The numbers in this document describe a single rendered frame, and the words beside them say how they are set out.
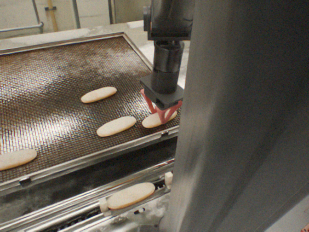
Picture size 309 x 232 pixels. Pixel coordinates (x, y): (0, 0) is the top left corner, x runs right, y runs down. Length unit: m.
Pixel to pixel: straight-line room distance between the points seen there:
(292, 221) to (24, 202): 0.54
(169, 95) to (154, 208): 0.23
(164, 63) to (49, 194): 0.36
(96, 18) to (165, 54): 3.47
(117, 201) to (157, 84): 0.24
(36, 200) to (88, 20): 3.46
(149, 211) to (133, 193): 0.05
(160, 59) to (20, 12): 3.66
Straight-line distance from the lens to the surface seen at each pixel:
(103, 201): 0.48
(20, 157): 0.56
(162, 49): 0.46
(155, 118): 0.59
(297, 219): 0.58
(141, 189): 0.50
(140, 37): 0.95
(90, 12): 3.87
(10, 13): 4.06
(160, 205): 0.47
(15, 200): 0.60
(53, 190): 0.59
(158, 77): 0.49
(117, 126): 0.57
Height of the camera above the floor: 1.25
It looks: 36 degrees down
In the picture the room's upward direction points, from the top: straight up
